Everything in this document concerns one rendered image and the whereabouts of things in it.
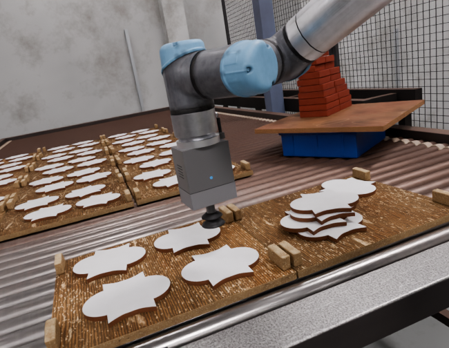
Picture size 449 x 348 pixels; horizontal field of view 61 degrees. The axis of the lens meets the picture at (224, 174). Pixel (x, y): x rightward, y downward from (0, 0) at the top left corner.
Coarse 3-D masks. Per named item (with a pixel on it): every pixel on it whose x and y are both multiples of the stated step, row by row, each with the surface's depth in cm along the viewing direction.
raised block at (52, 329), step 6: (54, 318) 60; (48, 324) 58; (54, 324) 58; (48, 330) 57; (54, 330) 57; (60, 330) 60; (48, 336) 56; (54, 336) 55; (60, 336) 59; (48, 342) 55; (54, 342) 55
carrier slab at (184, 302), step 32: (192, 224) 94; (224, 224) 91; (160, 256) 80; (64, 288) 74; (96, 288) 72; (192, 288) 67; (224, 288) 65; (256, 288) 64; (64, 320) 63; (128, 320) 60; (160, 320) 59
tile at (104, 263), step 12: (96, 252) 85; (108, 252) 84; (120, 252) 83; (132, 252) 82; (144, 252) 81; (84, 264) 80; (96, 264) 79; (108, 264) 78; (120, 264) 77; (132, 264) 78; (84, 276) 77; (96, 276) 75
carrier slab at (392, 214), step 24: (312, 192) 103; (384, 192) 95; (408, 192) 92; (264, 216) 92; (384, 216) 82; (408, 216) 80; (432, 216) 78; (264, 240) 80; (288, 240) 78; (360, 240) 73; (384, 240) 72; (312, 264) 68
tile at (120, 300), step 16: (112, 288) 69; (128, 288) 68; (144, 288) 67; (160, 288) 66; (96, 304) 65; (112, 304) 64; (128, 304) 63; (144, 304) 62; (96, 320) 62; (112, 320) 60
